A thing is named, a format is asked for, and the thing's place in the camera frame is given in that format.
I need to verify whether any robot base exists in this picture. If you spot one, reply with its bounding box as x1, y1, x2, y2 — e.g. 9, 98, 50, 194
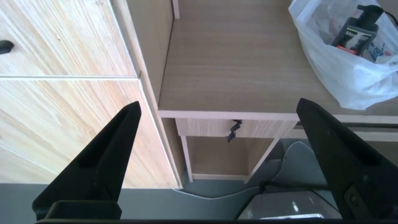
235, 141, 343, 220

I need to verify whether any black pump bottle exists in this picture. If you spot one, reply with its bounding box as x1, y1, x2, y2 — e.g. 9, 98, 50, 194
330, 4, 385, 57

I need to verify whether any wooden drawer with black handle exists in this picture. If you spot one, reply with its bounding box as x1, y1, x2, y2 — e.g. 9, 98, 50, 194
175, 118, 299, 143

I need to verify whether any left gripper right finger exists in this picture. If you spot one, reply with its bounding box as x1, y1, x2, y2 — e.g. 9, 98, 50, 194
295, 98, 398, 220

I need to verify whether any wooden counter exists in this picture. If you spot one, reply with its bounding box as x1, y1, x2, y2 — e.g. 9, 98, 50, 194
110, 0, 398, 190

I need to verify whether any wooden cabinet door with handle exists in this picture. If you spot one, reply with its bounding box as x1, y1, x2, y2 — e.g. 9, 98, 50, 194
0, 0, 138, 78

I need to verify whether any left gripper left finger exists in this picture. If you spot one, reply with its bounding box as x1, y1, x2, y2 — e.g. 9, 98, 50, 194
32, 100, 142, 220

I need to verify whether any plain wooden cabinet door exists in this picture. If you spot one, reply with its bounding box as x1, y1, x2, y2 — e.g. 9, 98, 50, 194
0, 77, 182, 189

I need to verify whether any white plastic shopping bag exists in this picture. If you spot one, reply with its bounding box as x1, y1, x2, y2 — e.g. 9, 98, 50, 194
288, 0, 398, 111

